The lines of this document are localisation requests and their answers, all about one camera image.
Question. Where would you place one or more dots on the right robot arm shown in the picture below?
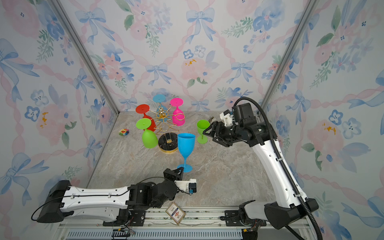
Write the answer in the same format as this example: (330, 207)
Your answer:
(291, 203)

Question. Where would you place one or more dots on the rainbow flower plush toy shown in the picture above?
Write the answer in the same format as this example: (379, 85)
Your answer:
(124, 132)

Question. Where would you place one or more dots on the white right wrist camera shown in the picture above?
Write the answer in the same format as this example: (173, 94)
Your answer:
(228, 118)

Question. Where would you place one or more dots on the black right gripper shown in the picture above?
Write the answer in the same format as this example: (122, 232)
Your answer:
(215, 126)

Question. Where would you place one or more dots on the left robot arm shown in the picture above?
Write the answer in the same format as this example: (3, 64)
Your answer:
(112, 206)

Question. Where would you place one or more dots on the teal wine glass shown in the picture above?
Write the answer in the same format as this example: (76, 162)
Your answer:
(159, 99)

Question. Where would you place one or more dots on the diamond label card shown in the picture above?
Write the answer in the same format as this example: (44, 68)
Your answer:
(175, 213)

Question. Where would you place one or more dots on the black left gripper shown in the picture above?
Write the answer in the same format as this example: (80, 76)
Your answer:
(176, 175)

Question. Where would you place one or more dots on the green wine glass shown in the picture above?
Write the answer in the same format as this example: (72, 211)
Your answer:
(202, 125)
(149, 138)

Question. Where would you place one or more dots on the pink wine glass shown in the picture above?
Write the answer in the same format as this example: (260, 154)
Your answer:
(177, 112)

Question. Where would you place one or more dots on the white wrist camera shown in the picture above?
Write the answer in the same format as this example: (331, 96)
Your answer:
(228, 118)
(187, 187)

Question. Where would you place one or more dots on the green wine glass on rack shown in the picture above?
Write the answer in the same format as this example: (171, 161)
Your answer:
(149, 138)

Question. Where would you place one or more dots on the gold wine glass rack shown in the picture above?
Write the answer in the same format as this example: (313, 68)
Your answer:
(167, 130)

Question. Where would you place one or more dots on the red wine glass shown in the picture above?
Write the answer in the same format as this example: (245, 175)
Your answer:
(143, 109)

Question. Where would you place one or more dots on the blue wine glass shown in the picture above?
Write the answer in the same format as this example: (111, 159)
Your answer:
(186, 144)

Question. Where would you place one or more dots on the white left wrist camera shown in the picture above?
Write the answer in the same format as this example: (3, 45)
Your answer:
(187, 187)

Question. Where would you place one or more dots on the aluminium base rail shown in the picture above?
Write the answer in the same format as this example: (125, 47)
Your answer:
(199, 223)

